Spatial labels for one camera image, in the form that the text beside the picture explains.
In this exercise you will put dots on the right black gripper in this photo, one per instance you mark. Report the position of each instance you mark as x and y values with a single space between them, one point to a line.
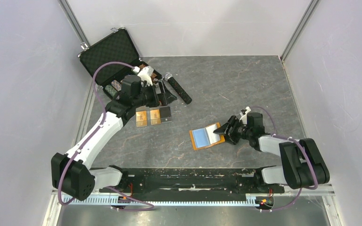
233 122

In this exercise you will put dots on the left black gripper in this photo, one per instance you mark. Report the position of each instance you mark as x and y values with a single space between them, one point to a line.
161 99

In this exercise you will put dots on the orange leather card holder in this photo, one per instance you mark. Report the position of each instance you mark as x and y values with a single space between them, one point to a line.
205 137

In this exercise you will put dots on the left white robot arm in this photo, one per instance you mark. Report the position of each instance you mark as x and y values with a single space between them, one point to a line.
71 172

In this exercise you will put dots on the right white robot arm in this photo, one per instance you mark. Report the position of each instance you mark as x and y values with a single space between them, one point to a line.
302 165

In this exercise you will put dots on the black card in case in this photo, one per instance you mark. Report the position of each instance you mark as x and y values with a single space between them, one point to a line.
165 114

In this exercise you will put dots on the middle gold card in case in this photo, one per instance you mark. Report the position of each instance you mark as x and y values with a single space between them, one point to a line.
155 118

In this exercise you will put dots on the gold card in case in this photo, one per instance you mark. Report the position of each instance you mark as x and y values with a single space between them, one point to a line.
141 118
155 118

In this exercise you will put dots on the left gold card in case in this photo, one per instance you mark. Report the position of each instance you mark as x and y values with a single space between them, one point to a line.
141 118

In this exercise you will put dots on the black glitter cylinder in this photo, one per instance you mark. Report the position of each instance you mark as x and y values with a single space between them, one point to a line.
178 88

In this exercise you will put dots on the purple patterned chip stack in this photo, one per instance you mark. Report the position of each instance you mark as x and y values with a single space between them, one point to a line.
116 85

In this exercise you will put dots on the green purple chip stack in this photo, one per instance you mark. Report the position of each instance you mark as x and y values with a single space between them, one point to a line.
111 92

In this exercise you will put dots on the black poker chip case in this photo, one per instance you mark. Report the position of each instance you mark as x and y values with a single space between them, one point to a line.
113 58

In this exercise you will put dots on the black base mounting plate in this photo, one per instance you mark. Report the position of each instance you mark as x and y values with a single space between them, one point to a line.
193 184

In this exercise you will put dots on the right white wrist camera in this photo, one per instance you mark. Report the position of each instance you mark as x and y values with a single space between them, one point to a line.
243 114

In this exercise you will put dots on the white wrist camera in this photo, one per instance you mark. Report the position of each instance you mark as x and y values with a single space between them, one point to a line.
243 114
145 74

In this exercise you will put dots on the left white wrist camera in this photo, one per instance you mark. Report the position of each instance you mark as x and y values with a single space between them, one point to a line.
145 74

